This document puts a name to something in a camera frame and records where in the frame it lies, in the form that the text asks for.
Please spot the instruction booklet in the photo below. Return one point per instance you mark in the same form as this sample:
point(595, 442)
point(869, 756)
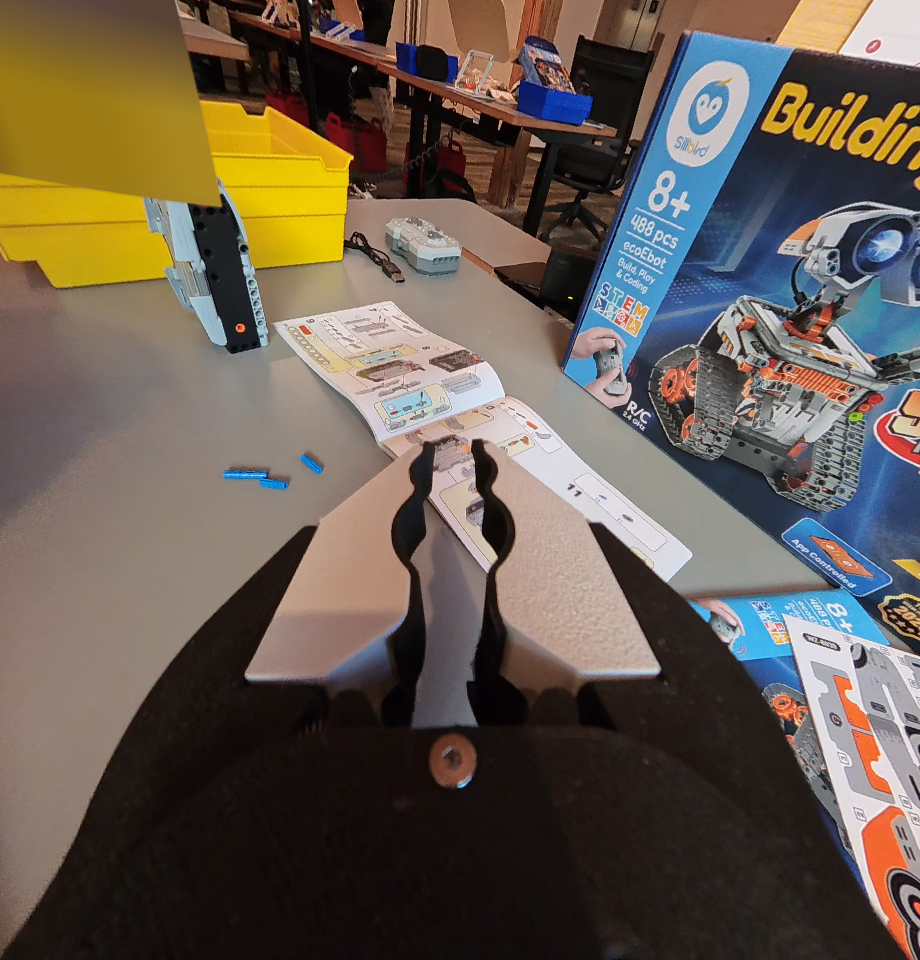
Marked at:
point(430, 360)

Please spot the black electronic device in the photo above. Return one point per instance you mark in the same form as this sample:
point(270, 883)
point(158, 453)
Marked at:
point(565, 285)

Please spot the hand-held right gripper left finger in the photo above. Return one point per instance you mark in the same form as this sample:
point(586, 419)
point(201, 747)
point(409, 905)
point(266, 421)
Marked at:
point(332, 600)

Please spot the white instruction poster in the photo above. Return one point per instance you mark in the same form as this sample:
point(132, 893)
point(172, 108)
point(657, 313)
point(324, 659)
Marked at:
point(902, 30)

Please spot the yellow plastic parts bin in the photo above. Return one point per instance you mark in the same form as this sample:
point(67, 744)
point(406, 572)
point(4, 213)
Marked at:
point(295, 187)

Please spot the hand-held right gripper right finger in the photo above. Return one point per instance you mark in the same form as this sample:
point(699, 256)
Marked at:
point(572, 600)

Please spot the grey battery box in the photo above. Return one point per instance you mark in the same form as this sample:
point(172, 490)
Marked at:
point(426, 247)

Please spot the grey black robot body model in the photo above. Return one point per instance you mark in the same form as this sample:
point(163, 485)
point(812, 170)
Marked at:
point(219, 262)

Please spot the blue closed booklet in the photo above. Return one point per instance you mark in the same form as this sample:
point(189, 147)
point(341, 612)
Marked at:
point(775, 622)

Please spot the blue robot kit box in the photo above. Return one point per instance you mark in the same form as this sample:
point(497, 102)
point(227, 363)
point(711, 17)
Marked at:
point(730, 225)

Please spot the black office chair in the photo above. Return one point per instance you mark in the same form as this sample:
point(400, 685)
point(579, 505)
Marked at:
point(602, 112)

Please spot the long blue pin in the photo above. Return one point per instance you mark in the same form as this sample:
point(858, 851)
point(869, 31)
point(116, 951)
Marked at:
point(246, 474)

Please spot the blue toy kit box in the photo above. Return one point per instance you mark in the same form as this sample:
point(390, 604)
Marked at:
point(546, 64)

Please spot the clear plastic tray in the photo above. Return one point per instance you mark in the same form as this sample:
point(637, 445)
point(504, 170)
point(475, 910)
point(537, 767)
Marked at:
point(478, 71)

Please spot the blue plastic bin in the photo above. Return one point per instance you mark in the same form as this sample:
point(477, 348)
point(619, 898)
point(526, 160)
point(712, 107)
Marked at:
point(553, 105)
point(407, 64)

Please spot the red bag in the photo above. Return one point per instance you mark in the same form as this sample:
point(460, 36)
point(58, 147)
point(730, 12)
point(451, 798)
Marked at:
point(287, 109)
point(437, 169)
point(355, 146)

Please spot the sticker sheet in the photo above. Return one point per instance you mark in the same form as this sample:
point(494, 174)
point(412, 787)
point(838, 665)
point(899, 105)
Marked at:
point(865, 712)

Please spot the wooden table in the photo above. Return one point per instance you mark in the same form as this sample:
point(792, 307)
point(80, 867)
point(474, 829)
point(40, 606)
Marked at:
point(460, 101)

